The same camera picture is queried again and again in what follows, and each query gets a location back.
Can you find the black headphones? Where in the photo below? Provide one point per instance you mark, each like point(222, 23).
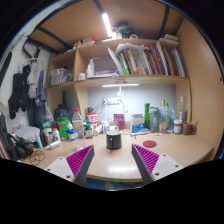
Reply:
point(18, 148)

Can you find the blue-lidded white box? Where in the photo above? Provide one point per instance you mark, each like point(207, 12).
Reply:
point(72, 135)

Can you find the brown mug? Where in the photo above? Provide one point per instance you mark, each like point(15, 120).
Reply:
point(187, 128)

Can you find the clear bottle, yellow cap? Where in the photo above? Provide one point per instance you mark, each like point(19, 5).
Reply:
point(163, 116)

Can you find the grey shaker bottle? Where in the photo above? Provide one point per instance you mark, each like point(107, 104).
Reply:
point(154, 120)

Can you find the red and white canister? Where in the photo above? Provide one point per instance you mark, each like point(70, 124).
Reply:
point(91, 118)

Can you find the white hanging garment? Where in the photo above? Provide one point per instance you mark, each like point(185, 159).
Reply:
point(33, 80)

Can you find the flat round red coaster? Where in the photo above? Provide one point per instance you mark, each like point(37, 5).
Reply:
point(149, 144)

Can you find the white bottle, orange cap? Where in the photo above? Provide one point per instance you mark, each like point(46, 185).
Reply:
point(56, 135)

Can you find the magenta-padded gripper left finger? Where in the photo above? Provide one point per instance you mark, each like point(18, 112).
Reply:
point(77, 160)

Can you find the white wall power outlet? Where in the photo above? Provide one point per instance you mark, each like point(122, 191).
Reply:
point(113, 101)

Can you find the tall green bottle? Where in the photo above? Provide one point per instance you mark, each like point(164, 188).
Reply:
point(147, 116)

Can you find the blue hanging garment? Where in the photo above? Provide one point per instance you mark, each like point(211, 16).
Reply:
point(40, 90)

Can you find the ceiling tube light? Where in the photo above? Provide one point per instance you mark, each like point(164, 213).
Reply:
point(107, 25)

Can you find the black mug, white inside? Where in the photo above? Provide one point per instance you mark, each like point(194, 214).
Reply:
point(113, 141)

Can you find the under-shelf light bar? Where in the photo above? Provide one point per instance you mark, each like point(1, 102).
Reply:
point(120, 85)

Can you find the silver tube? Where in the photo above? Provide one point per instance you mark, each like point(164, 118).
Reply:
point(53, 144)

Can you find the green lidded jar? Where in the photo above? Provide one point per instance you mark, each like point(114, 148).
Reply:
point(62, 122)
point(63, 134)

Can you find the white and blue box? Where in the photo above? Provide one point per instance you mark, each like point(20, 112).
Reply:
point(137, 123)

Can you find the tall clear glass bottle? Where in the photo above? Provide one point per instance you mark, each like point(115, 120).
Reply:
point(182, 111)

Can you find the wooden shelf unit with books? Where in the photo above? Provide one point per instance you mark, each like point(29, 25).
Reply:
point(81, 68)

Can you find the white-lidded jar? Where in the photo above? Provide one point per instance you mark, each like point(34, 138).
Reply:
point(178, 127)

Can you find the black hanging garment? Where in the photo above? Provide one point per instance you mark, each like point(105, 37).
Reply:
point(16, 93)

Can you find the black bag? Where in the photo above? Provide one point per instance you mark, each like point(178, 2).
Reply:
point(61, 111)

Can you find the small clear glass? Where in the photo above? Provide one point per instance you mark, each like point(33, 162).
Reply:
point(80, 147)

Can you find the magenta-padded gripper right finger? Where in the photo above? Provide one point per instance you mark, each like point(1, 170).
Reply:
point(148, 160)

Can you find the white bottle, blue label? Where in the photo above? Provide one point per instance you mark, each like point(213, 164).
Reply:
point(105, 127)

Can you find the dark brown supplement bottle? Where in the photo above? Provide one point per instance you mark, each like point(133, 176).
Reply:
point(89, 132)

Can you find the magenta carton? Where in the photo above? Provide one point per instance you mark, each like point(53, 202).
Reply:
point(119, 121)

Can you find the blue hairbrush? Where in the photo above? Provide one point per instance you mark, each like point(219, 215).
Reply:
point(140, 132)

